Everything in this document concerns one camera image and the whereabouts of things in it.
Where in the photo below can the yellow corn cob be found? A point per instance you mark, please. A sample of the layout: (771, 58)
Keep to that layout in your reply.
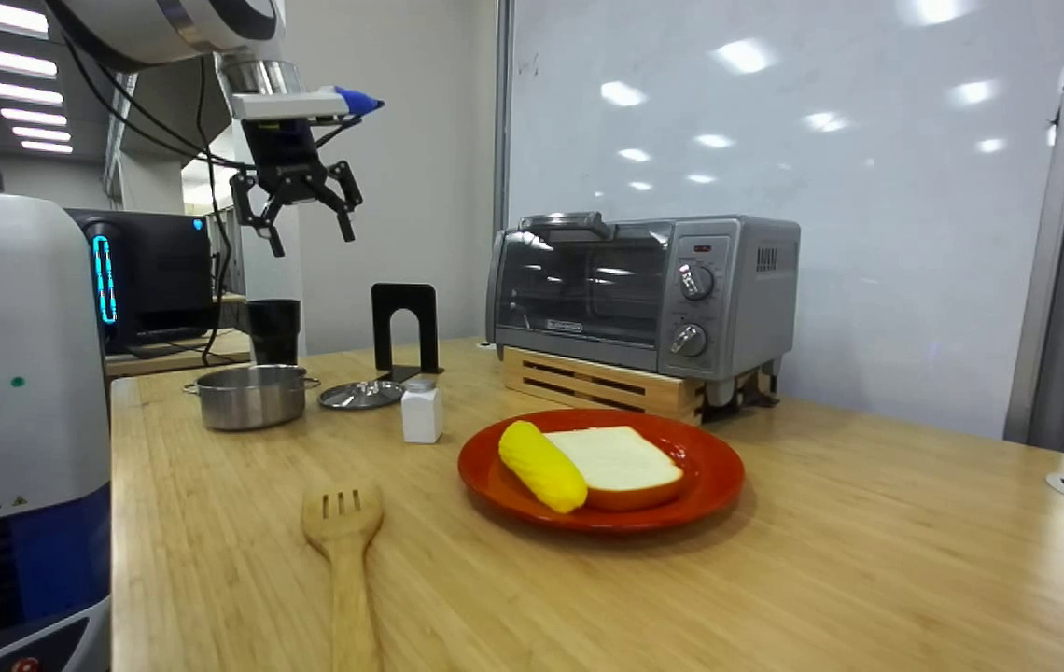
(539, 469)

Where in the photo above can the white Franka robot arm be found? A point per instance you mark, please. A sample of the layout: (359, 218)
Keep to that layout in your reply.
(11, 376)

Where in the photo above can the silver pot lid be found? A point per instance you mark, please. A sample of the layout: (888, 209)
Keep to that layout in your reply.
(359, 398)

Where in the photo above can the black box with blue light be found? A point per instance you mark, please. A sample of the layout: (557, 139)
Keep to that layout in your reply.
(158, 280)

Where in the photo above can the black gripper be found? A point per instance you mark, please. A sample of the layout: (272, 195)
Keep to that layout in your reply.
(285, 155)

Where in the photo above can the silver toaster oven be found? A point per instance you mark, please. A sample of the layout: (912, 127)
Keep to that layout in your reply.
(644, 294)

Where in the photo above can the white salt shaker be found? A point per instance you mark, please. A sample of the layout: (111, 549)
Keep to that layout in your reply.
(420, 416)

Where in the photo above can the black tall cup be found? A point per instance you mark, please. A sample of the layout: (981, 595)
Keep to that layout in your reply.
(273, 328)

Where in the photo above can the white bread slice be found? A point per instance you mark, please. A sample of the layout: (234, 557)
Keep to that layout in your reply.
(617, 462)

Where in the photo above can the red round plate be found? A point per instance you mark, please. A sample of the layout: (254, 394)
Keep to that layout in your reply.
(705, 479)

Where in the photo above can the silver metal pot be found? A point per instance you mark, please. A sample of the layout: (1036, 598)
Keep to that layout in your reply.
(253, 406)

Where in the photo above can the light wooden side desk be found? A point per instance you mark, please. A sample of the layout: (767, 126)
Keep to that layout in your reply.
(169, 361)

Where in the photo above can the wooden slatted stand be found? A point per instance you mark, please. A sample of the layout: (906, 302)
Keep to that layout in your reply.
(591, 383)

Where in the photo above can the wooden slotted spatula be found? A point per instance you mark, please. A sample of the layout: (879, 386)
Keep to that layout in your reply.
(344, 562)

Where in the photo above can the black metal bookend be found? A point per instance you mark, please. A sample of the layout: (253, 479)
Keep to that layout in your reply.
(381, 317)

